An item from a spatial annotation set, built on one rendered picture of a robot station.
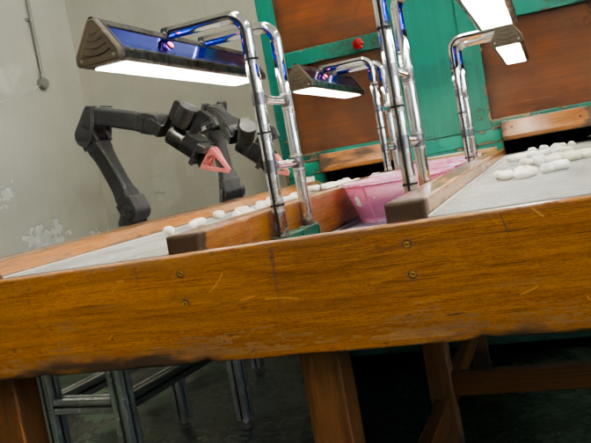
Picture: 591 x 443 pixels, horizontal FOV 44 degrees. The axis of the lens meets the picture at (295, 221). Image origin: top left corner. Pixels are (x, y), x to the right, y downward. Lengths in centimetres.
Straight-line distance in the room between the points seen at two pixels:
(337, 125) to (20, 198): 195
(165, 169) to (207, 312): 333
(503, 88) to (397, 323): 188
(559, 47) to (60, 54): 292
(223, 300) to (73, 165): 351
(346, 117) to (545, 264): 200
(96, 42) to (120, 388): 106
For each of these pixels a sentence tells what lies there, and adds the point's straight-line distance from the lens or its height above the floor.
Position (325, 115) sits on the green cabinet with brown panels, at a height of 100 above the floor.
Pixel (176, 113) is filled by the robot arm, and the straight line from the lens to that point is 207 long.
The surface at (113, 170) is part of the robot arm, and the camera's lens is 223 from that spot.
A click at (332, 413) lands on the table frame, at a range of 108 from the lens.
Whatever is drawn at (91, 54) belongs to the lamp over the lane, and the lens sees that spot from 120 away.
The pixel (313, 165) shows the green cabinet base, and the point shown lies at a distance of 288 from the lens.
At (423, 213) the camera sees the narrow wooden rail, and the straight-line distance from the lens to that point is 95.
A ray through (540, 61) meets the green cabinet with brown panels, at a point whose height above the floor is 104.
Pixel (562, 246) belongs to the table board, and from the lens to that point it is 92.
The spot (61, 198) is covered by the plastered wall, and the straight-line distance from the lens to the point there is 437.
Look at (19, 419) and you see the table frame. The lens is 136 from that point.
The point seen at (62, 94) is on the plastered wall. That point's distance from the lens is 456.
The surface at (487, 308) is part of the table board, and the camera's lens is 94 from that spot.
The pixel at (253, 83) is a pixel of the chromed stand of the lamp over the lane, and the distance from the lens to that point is 131.
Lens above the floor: 83
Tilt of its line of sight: 4 degrees down
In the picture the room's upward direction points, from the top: 10 degrees counter-clockwise
